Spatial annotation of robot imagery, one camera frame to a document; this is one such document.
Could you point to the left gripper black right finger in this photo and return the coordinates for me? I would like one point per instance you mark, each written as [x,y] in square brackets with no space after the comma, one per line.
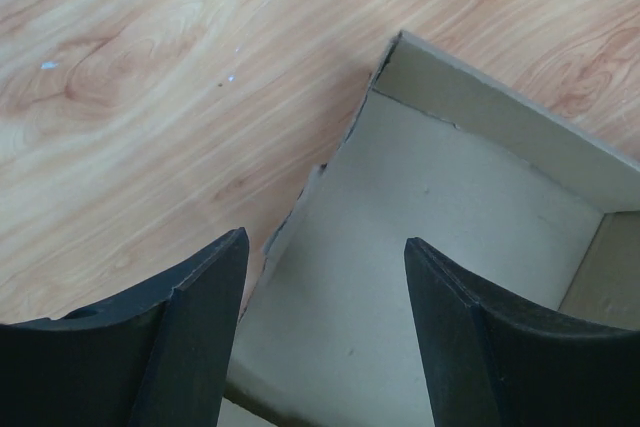
[493,358]

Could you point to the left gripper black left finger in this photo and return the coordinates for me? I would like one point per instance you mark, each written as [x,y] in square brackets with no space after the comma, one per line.
[154,354]

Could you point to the cardboard box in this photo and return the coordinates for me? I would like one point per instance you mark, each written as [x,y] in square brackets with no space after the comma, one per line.
[441,152]

